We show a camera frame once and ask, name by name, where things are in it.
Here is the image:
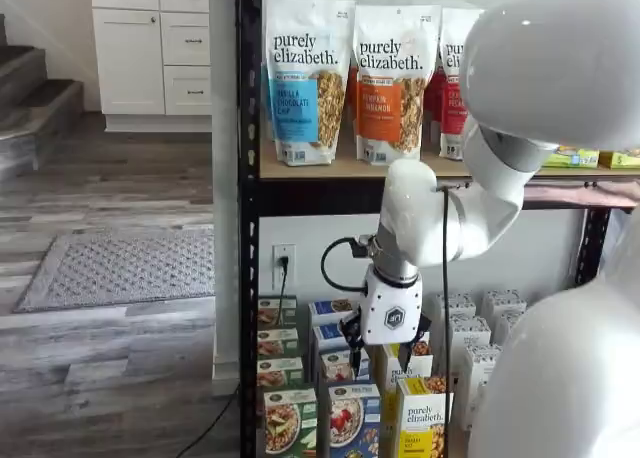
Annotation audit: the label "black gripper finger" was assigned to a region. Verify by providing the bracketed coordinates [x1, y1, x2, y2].
[397, 312, 432, 374]
[338, 311, 372, 385]

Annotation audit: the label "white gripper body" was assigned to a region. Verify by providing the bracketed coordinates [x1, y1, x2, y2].
[359, 265, 425, 347]

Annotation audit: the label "yellow white granola box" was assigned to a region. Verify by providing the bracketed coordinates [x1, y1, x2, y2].
[379, 375, 455, 458]
[374, 341, 435, 394]

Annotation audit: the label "green oatmeal box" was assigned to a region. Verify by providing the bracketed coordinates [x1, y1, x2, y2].
[257, 326, 300, 362]
[257, 356, 305, 392]
[257, 294, 299, 331]
[263, 386, 319, 458]

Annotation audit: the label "high wooden shelf board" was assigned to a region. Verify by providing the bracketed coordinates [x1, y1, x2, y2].
[259, 142, 640, 180]

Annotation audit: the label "black metal shelf rack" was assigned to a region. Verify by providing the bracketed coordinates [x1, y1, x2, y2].
[234, 0, 640, 458]

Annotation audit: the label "green Bobo's snack box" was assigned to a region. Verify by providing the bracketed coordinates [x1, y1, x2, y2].
[542, 147, 600, 169]

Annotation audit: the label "white patterned carton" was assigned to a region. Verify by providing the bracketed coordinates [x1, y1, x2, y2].
[446, 315, 492, 359]
[433, 291, 477, 329]
[494, 310, 526, 344]
[457, 342, 503, 432]
[480, 288, 527, 324]

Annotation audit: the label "orange label granola bag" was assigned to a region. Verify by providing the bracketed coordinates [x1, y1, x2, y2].
[353, 4, 442, 167]
[346, 66, 359, 144]

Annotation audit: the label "red label granola bag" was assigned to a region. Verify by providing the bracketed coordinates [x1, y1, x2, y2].
[422, 72, 446, 134]
[438, 7, 485, 162]

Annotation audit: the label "blue label granola bag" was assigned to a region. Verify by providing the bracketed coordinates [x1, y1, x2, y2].
[259, 62, 275, 142]
[264, 0, 357, 168]

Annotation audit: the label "grey patterned floor rug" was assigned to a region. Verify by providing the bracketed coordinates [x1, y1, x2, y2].
[13, 229, 216, 314]

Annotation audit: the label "white drawer cabinet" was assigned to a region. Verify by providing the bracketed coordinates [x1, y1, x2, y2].
[89, 0, 214, 133]

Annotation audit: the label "grey wooden stairs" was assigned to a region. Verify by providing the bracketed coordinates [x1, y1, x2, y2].
[0, 12, 85, 179]

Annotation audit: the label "long black arm cable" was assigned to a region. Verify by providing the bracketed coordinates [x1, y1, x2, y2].
[434, 185, 454, 458]

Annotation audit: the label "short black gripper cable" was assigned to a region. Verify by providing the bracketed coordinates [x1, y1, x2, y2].
[320, 236, 369, 293]

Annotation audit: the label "white wall outlet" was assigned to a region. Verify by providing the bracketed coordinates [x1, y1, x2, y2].
[272, 243, 297, 292]

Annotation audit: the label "black power cord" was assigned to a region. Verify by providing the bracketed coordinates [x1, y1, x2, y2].
[174, 254, 292, 458]

